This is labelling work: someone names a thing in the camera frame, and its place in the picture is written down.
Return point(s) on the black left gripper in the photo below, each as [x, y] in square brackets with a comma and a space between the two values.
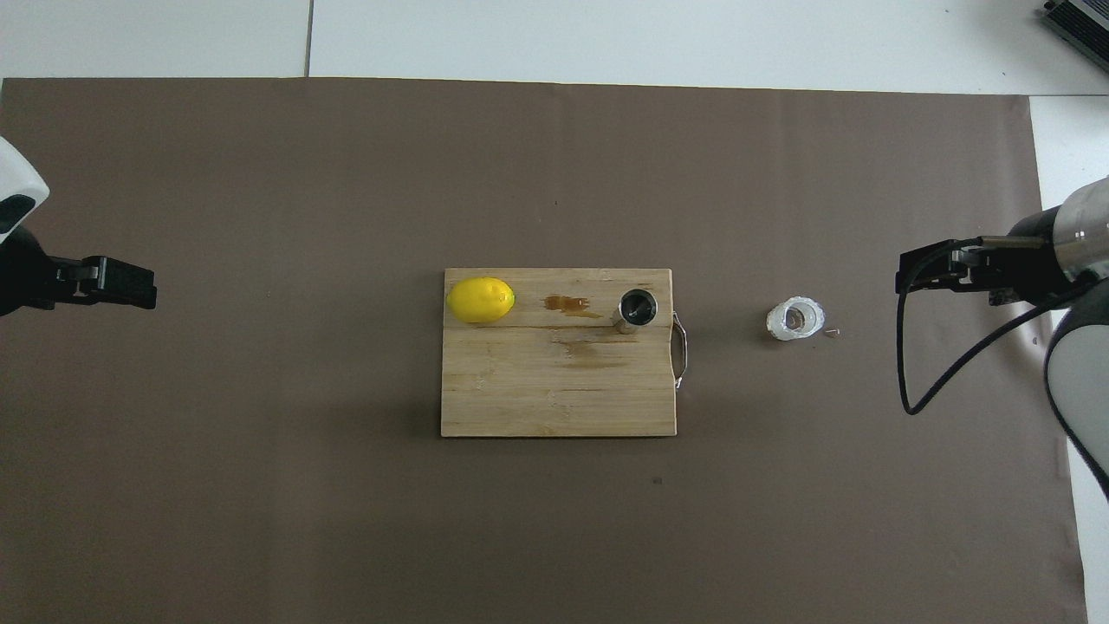
[22, 277]

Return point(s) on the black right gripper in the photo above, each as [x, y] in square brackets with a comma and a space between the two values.
[1040, 260]

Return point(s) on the clear glass cup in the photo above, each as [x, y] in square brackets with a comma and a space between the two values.
[795, 319]

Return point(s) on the steel double jigger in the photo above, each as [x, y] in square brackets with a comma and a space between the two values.
[637, 310]

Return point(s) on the brown paper table mat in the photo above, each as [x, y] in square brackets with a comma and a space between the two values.
[346, 173]

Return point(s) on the grey ribbed device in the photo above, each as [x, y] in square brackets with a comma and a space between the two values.
[1081, 22]

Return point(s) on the yellow lemon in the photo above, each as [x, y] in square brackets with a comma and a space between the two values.
[479, 300]

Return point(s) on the wooden cutting board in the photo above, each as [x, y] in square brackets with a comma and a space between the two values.
[554, 381]

